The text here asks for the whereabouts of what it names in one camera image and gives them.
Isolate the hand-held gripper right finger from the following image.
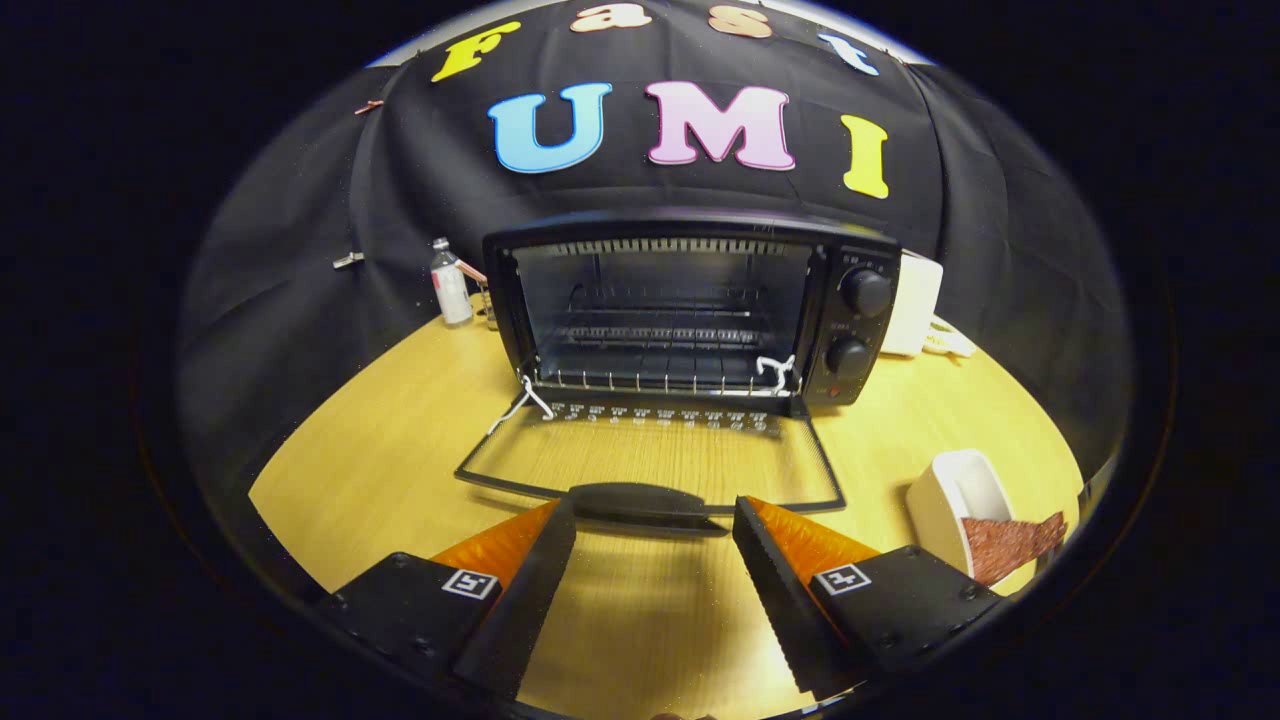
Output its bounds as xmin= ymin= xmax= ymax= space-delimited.
xmin=733 ymin=495 xmax=1006 ymax=701

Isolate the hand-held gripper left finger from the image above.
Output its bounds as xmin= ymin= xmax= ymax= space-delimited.
xmin=320 ymin=497 xmax=578 ymax=701

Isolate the red meat slice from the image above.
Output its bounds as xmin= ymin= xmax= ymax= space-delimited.
xmin=962 ymin=512 xmax=1068 ymax=587

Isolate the black toaster oven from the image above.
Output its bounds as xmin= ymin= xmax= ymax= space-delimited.
xmin=455 ymin=210 xmax=903 ymax=534

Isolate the white pop-up toaster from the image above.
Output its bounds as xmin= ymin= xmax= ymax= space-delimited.
xmin=880 ymin=252 xmax=944 ymax=358

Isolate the white rectangular tray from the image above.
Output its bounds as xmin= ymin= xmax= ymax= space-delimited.
xmin=907 ymin=449 xmax=1016 ymax=581

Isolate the small metal rack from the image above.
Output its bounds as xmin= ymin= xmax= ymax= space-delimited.
xmin=458 ymin=260 xmax=498 ymax=331

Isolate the small white dish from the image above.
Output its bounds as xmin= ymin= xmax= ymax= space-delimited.
xmin=925 ymin=318 xmax=976 ymax=359

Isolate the small clear bottle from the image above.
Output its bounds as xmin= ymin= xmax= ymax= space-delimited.
xmin=431 ymin=237 xmax=473 ymax=326

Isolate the black backdrop cloth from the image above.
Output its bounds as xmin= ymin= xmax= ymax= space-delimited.
xmin=175 ymin=0 xmax=1136 ymax=491

